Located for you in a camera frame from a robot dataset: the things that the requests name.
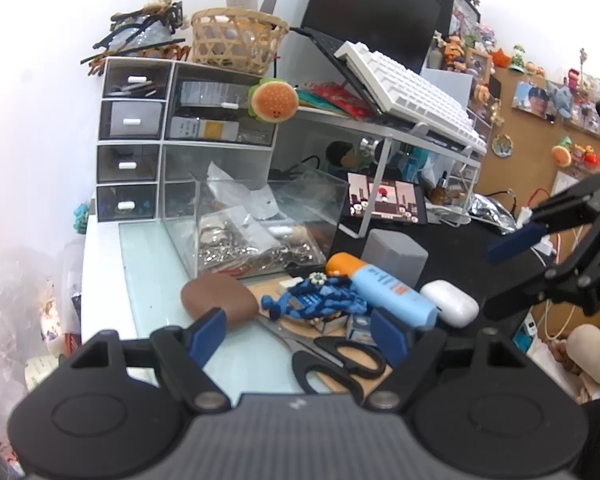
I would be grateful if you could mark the brown paper envelope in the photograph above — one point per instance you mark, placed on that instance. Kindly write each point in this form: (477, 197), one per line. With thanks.
(290, 332)

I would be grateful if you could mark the white earbuds case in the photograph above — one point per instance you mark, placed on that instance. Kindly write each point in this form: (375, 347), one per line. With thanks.
(450, 302)

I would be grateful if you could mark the wall switch plate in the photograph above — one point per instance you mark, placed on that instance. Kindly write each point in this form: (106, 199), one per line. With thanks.
(565, 182)

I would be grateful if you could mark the black scissors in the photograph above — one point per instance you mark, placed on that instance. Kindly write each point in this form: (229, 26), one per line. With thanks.
(340, 360)

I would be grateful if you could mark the phone showing video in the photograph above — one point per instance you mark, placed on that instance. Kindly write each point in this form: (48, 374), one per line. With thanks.
(385, 200)

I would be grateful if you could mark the round scalloped ornament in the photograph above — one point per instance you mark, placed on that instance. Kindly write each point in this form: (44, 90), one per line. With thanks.
(503, 145)

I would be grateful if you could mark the silver foil bag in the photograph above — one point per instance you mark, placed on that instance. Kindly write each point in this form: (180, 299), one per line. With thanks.
(490, 212)

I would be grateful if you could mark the white drawer organizer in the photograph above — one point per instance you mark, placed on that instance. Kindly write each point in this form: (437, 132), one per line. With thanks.
(165, 110)

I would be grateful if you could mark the blue sunscreen bottle orange cap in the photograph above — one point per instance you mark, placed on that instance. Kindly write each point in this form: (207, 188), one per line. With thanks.
(385, 290)

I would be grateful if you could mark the pile of metal trinkets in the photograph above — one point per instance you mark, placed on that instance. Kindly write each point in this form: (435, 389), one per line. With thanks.
(260, 255)

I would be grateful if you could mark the pile of hair accessories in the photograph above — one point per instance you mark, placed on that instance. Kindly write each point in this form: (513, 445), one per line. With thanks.
(140, 30)

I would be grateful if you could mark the grey nail file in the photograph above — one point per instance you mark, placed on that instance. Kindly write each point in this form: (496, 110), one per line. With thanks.
(269, 0)

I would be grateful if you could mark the tall clear drawer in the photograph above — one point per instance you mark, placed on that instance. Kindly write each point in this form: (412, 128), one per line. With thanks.
(220, 105)

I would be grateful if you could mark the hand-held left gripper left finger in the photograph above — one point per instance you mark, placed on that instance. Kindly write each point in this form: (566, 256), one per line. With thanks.
(205, 332)

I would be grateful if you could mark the teal box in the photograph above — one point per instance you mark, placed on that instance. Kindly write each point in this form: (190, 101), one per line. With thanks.
(412, 162)

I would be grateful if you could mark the black and silver microphone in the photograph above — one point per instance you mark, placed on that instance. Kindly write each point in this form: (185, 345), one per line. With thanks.
(350, 152)

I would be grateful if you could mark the brown dropper bottle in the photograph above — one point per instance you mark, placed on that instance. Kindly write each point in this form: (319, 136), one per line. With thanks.
(441, 190)

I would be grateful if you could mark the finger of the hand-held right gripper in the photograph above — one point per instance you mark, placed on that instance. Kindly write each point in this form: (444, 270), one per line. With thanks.
(517, 297)
(517, 242)

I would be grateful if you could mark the clear acrylic mini drawers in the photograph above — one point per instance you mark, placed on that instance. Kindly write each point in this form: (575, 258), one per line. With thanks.
(481, 125)

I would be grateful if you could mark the clear zip bag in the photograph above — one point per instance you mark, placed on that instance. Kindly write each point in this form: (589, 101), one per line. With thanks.
(235, 195)

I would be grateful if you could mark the woven bamboo basket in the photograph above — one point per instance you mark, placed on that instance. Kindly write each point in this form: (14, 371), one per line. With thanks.
(235, 42)

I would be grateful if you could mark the red patterned packet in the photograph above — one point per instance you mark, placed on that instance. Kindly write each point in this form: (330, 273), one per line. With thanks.
(345, 97)

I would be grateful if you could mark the white desk riser shelf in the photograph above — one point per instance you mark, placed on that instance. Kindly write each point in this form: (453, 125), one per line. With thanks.
(360, 125)

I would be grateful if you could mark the teal small figurine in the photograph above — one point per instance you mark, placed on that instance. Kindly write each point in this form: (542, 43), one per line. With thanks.
(81, 216)

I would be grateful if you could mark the clear plastic bags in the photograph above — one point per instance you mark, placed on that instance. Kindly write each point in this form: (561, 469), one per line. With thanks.
(15, 320)

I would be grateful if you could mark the row of small figurines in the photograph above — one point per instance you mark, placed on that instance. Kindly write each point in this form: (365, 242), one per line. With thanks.
(460, 52)

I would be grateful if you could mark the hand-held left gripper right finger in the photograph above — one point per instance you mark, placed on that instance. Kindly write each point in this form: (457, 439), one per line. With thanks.
(391, 337)

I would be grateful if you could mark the white mechanical keyboard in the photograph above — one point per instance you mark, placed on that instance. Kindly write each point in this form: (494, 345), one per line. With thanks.
(415, 92)

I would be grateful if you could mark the black picture frame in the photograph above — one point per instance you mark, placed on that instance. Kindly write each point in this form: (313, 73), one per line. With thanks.
(455, 7)

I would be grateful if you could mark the black laptop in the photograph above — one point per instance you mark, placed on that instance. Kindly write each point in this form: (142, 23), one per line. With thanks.
(375, 5)

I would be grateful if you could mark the brown leather pouch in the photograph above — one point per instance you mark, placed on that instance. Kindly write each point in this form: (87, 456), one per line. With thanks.
(220, 300)

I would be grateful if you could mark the person's beige trouser leg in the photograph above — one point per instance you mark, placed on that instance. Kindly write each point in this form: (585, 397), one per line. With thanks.
(595, 352)

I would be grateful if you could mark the burger plush toy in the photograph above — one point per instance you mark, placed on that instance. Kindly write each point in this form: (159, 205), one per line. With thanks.
(274, 100)

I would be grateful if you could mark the cork board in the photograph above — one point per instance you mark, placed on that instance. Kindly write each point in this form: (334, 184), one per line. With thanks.
(530, 150)

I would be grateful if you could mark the grey hexagonal box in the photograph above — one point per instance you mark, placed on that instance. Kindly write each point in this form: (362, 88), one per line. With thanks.
(395, 257)

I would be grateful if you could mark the black desk mat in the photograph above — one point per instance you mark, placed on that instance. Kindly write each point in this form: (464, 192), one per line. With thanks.
(470, 255)

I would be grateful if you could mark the white power strip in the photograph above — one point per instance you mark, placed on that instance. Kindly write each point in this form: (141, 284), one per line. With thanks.
(542, 245)

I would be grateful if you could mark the large clear drawer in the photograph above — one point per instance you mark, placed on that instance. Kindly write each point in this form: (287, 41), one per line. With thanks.
(220, 245)

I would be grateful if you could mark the printed photo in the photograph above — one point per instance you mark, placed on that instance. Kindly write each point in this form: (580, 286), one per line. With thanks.
(532, 100)

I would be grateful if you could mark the green packet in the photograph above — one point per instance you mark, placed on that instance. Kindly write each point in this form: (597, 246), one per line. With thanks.
(315, 95)

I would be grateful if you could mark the white card folder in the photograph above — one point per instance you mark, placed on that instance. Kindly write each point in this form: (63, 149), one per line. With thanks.
(450, 87)

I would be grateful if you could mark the burger magnet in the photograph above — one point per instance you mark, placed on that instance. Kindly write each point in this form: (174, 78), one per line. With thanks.
(561, 155)

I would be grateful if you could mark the small clear drawer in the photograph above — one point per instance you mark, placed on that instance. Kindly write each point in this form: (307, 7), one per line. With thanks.
(125, 204)
(130, 120)
(127, 164)
(135, 80)

